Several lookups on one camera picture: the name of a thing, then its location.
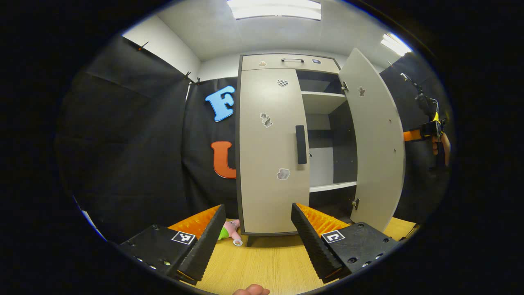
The pink and green plush toy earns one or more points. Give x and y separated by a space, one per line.
229 232

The beige shoe cabinet door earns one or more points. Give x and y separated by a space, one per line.
376 143
266 164

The black backdrop cloth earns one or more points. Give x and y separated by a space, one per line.
123 143

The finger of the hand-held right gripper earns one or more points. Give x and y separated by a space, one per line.
412 135

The white cabinet shelf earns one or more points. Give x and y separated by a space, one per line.
331 187
323 100

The ceiling light panel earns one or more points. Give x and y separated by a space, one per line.
395 44
274 9

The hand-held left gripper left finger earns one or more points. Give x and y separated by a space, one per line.
206 241

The beige double-door shoe cabinet body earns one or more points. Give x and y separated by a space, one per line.
321 164

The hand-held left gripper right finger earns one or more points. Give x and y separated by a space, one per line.
313 241

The beige cabinet drawer front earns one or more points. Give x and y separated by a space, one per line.
270 63

